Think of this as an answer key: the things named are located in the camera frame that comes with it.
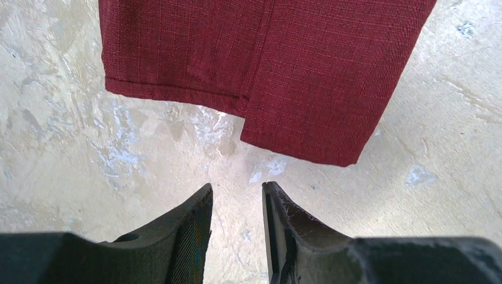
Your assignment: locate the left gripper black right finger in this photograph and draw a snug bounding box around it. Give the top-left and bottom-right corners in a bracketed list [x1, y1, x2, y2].
[262, 182, 501, 283]

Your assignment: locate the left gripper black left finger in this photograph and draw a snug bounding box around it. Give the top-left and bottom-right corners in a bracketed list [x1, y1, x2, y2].
[1, 184, 213, 283]

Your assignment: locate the dark red cloth napkin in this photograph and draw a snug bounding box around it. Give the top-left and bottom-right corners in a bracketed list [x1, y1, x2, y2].
[98, 1, 435, 167]

